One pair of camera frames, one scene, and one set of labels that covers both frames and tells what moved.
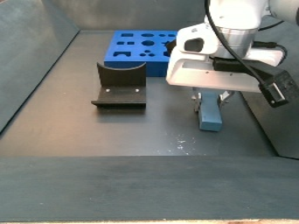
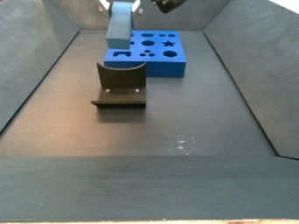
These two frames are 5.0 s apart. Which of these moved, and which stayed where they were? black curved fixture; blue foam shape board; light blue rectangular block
Moved: light blue rectangular block
Stayed: blue foam shape board; black curved fixture
